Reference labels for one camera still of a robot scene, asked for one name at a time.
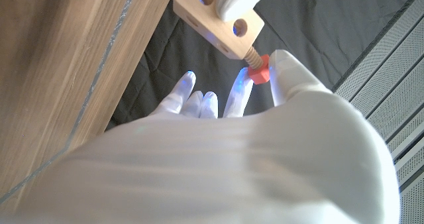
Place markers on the black curtain backdrop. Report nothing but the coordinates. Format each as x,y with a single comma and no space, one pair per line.
314,35

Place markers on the small wooden block with holes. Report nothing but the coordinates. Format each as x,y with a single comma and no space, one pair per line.
215,32

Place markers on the red screw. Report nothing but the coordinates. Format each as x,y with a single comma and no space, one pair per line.
259,73

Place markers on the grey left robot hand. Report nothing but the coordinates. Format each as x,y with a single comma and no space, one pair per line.
238,0

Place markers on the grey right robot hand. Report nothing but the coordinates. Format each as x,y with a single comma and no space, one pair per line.
232,171

